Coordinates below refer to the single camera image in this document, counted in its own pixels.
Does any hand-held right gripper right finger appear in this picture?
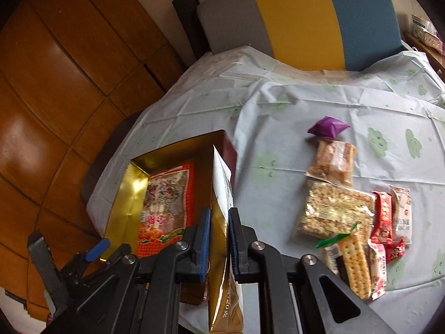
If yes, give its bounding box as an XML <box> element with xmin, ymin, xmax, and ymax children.
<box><xmin>228</xmin><ymin>207</ymin><xmax>397</xmax><ymax>334</ymax></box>

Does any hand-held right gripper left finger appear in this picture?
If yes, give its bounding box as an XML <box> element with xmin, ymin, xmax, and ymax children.
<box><xmin>45</xmin><ymin>208</ymin><xmax>212</xmax><ymax>334</ymax></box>

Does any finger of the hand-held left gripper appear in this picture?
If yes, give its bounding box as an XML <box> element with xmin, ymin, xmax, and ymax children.
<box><xmin>61</xmin><ymin>238</ymin><xmax>112</xmax><ymax>286</ymax></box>

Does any gold and white snack bag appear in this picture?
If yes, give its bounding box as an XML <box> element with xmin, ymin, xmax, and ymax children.
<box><xmin>207</xmin><ymin>144</ymin><xmax>244</xmax><ymax>334</ymax></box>

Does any gold tin box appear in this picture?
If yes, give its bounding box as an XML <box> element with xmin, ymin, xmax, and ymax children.
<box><xmin>100</xmin><ymin>129</ymin><xmax>239</xmax><ymax>306</ymax></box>

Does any puffed rice bar packet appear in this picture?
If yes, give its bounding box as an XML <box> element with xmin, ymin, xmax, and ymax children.
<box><xmin>291</xmin><ymin>180</ymin><xmax>377</xmax><ymax>240</ymax></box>

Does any cracker packet with green ends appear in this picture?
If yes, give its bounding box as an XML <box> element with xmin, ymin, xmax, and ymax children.
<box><xmin>315</xmin><ymin>223</ymin><xmax>372</xmax><ymax>300</ymax></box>

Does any brown brittle packet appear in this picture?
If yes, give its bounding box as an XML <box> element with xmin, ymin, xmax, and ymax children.
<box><xmin>305</xmin><ymin>140</ymin><xmax>358</xmax><ymax>186</ymax></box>

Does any pink floral snack packet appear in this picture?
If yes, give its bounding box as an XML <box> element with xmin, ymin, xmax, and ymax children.
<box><xmin>368</xmin><ymin>243</ymin><xmax>388</xmax><ymax>300</ymax></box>

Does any purple snack packet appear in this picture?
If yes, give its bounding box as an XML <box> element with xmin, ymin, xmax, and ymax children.
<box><xmin>307</xmin><ymin>116</ymin><xmax>350</xmax><ymax>142</ymax></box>

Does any long red candy packet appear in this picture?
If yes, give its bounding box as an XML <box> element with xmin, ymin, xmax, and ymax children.
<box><xmin>370</xmin><ymin>191</ymin><xmax>393</xmax><ymax>244</ymax></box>

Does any small red candy packet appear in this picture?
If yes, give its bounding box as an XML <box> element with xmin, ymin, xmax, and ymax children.
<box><xmin>385</xmin><ymin>238</ymin><xmax>407</xmax><ymax>264</ymax></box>

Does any white snack packet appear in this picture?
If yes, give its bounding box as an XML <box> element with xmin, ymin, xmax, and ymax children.
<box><xmin>389</xmin><ymin>185</ymin><xmax>414</xmax><ymax>246</ymax></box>

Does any red snack bag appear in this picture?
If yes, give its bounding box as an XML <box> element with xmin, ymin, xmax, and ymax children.
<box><xmin>137</xmin><ymin>161</ymin><xmax>195</xmax><ymax>260</ymax></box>

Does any white tablecloth with green print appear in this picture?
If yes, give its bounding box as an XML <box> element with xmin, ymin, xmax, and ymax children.
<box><xmin>85</xmin><ymin>40</ymin><xmax>445</xmax><ymax>334</ymax></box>

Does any grey yellow blue chair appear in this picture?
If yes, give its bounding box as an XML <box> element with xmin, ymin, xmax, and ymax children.
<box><xmin>196</xmin><ymin>0</ymin><xmax>402</xmax><ymax>72</ymax></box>

